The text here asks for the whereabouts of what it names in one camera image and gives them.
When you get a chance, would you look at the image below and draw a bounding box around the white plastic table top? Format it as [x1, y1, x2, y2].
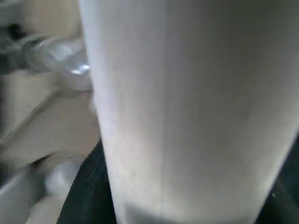
[0, 70, 103, 224]

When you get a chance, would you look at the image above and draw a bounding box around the white plastic table leg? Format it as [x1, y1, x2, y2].
[78, 0, 299, 224]

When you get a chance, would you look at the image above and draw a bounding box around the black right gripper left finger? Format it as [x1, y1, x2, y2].
[56, 137, 117, 224]

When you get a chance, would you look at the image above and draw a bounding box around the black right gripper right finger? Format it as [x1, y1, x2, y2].
[256, 136, 299, 224]

